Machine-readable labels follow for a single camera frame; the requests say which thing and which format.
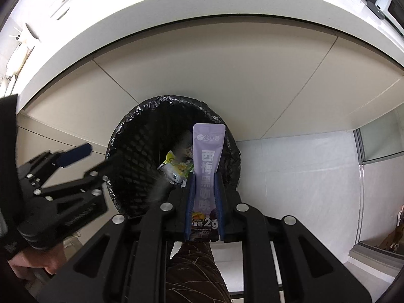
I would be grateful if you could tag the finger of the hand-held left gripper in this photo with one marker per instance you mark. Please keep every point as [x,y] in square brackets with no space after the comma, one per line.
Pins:
[79,181]
[75,154]

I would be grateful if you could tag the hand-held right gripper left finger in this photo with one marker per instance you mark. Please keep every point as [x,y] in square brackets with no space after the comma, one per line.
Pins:
[188,208]

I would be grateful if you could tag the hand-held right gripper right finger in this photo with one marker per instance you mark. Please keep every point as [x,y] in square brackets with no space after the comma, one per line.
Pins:
[219,208]

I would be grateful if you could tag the yellow clear snack wrapper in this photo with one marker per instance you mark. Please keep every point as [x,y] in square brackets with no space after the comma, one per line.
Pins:
[175,167]

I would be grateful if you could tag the purple coffee sachet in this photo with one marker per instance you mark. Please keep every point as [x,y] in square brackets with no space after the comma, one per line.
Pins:
[206,161]

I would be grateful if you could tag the waste bin with black liner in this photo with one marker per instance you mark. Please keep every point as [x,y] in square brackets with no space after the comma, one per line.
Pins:
[135,151]

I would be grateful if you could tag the person's left hand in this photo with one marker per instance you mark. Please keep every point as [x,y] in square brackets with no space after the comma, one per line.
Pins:
[31,260]

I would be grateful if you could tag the brown cloth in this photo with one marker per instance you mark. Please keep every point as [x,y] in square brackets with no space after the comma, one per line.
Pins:
[393,241]

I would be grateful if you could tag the glass door panel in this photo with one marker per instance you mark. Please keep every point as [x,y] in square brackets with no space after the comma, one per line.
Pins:
[382,139]

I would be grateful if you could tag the shoe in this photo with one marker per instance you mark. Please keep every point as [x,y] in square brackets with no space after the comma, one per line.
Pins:
[401,216]

